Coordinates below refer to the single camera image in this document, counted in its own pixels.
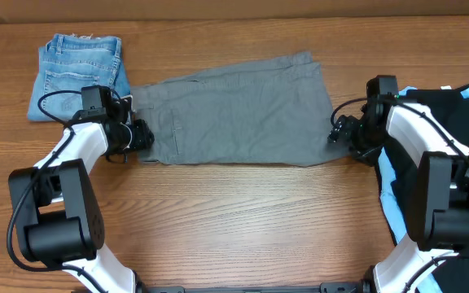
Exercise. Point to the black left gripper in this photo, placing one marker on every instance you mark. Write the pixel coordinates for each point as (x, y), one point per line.
(144, 140)

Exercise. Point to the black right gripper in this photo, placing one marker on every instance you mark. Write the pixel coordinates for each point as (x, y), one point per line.
(343, 131)

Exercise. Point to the grey cotton shorts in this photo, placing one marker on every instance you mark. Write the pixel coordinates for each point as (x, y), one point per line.
(274, 111)

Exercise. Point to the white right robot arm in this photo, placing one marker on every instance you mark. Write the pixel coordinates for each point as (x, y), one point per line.
(418, 141)

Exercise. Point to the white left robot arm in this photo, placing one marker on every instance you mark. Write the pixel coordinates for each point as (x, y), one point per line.
(56, 223)

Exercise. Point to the folded blue denim shorts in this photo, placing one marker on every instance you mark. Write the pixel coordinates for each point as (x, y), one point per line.
(68, 63)

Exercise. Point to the black and blue shirt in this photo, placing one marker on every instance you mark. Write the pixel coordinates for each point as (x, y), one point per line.
(396, 174)

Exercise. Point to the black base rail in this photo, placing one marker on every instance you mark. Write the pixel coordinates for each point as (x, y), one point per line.
(255, 289)

